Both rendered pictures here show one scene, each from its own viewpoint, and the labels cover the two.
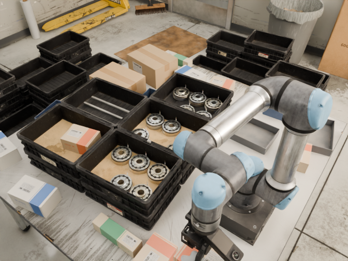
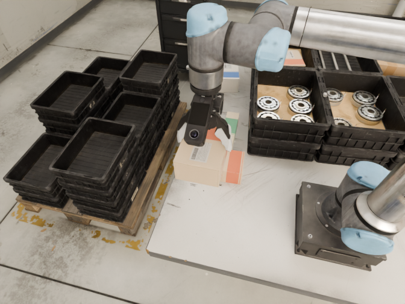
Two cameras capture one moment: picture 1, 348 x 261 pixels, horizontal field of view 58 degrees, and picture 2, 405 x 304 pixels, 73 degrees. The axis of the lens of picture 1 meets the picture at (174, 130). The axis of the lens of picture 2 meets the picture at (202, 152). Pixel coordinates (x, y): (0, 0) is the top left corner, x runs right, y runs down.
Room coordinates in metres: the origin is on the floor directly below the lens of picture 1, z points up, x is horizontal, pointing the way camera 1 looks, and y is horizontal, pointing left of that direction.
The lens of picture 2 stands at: (0.23, -0.56, 1.65)
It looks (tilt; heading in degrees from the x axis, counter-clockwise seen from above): 49 degrees down; 67
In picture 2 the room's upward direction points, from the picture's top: straight up
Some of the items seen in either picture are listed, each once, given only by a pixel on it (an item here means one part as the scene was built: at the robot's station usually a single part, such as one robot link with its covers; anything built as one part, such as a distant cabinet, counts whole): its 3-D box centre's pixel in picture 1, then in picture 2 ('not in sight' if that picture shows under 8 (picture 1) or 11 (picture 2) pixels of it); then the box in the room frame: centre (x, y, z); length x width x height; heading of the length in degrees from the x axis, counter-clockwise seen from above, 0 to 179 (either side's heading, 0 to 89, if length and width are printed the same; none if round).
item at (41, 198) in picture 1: (35, 196); (227, 75); (0.90, 0.67, 0.75); 0.20 x 0.12 x 0.09; 66
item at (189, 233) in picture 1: (201, 230); (206, 101); (0.44, -0.07, 1.24); 0.09 x 0.08 x 0.12; 54
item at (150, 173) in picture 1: (158, 171); (302, 122); (0.95, 0.07, 0.86); 0.10 x 0.10 x 0.01
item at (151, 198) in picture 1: (129, 163); (288, 94); (0.95, 0.20, 0.92); 0.40 x 0.30 x 0.02; 59
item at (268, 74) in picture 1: (288, 97); not in sight; (2.17, -0.98, 0.37); 0.40 x 0.30 x 0.45; 54
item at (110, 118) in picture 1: (105, 107); (338, 61); (1.42, 0.39, 0.87); 0.40 x 0.30 x 0.11; 59
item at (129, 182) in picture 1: (120, 183); (267, 103); (0.89, 0.24, 0.86); 0.10 x 0.10 x 0.01
